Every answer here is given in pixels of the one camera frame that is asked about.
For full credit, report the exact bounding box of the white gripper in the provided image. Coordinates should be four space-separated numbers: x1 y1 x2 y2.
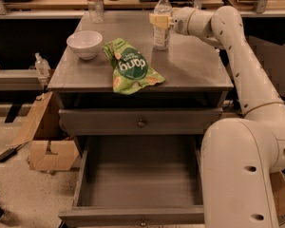
149 7 191 35

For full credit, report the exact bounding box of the clear plastic bottle white cap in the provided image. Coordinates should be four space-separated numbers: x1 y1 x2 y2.
153 0 172 50

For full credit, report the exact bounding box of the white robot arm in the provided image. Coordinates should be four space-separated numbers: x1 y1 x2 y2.
149 6 285 228

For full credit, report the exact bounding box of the clear water bottle background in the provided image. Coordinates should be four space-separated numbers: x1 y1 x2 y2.
86 0 105 23

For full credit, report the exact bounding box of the grey drawer cabinet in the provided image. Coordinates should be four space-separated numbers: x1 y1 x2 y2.
47 10 235 228

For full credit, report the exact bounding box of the closed upper drawer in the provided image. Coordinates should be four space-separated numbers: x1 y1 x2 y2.
59 108 222 136

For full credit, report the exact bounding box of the small sanitizer bottle left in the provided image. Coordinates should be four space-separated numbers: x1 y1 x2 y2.
35 53 50 77

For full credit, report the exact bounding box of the open middle drawer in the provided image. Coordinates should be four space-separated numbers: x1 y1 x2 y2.
59 135 204 228

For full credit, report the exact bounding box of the green snack bag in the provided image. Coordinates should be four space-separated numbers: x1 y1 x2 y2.
104 38 165 95

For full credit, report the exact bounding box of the white ceramic bowl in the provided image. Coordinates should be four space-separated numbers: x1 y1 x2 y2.
66 30 103 60

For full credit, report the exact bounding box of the cardboard box left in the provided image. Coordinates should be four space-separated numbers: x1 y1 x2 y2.
11 92 81 171

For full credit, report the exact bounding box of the cardboard box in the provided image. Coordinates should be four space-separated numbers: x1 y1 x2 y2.
11 92 81 171
270 172 285 218

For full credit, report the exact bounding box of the black power adapter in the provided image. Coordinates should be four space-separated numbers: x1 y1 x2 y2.
0 148 17 162

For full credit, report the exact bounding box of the cardboard box right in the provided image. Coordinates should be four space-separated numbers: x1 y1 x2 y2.
270 172 285 218

